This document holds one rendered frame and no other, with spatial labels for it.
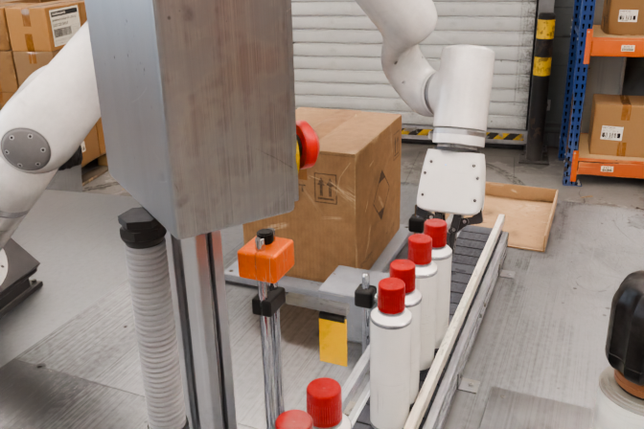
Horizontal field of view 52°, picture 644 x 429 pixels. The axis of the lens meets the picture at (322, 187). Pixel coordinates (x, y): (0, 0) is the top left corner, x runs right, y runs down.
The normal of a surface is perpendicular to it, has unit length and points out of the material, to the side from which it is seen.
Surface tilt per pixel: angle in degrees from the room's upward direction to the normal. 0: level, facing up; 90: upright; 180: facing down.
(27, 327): 0
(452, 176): 70
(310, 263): 90
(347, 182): 90
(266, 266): 90
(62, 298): 0
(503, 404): 0
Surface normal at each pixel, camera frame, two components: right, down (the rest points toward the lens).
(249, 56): 0.53, 0.29
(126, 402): -0.02, -0.94
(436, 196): -0.38, -0.04
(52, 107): 0.29, 0.11
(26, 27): -0.22, 0.35
